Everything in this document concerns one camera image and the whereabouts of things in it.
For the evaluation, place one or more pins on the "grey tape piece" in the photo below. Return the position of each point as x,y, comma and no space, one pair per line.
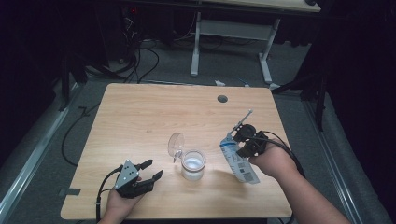
71,192

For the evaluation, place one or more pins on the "black metal stand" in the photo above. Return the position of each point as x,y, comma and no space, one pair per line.
319,102
65,84

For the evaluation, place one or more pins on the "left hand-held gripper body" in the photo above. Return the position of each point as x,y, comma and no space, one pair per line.
126,177

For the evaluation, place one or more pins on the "white paper scrap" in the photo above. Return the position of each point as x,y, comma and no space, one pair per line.
219,83

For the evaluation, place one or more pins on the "aluminium floor rail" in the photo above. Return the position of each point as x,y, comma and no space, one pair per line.
342,186
34,155

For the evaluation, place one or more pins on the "person's right hand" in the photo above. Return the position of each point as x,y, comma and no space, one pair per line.
275,161

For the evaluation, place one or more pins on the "blue and white scrap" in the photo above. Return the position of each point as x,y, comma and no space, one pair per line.
244,82

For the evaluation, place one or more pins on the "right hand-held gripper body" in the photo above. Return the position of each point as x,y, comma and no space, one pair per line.
257,141

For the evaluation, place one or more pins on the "person's left hand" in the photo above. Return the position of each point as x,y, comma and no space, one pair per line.
120,207

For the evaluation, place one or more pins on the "white and blue printed bag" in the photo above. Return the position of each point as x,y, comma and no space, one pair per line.
239,165

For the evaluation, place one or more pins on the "white-framed desk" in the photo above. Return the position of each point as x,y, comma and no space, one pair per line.
233,29

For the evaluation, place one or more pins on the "dark round table grommet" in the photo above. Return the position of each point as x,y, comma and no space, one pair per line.
222,99

